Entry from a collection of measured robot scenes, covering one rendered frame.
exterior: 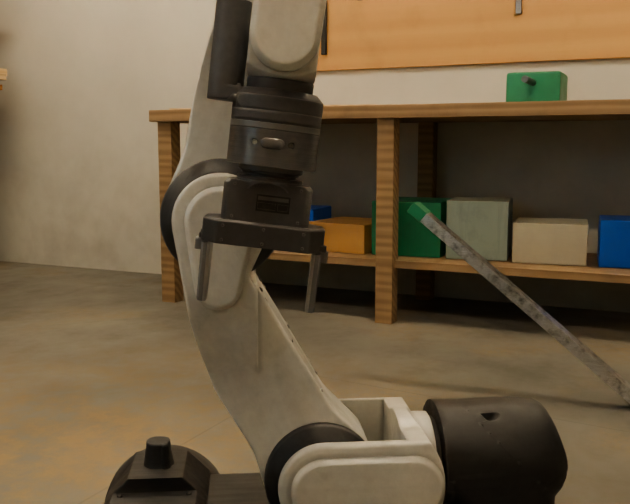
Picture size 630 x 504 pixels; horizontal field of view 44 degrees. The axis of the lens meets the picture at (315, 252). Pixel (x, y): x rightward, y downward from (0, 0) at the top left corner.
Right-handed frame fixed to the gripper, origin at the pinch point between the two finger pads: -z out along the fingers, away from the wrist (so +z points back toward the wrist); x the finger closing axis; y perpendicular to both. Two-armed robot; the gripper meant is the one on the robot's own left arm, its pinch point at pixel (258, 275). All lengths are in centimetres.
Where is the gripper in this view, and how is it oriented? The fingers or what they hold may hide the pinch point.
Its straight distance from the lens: 78.7
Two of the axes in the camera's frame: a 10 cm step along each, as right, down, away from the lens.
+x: -9.9, -1.1, -0.4
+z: 1.2, -9.8, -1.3
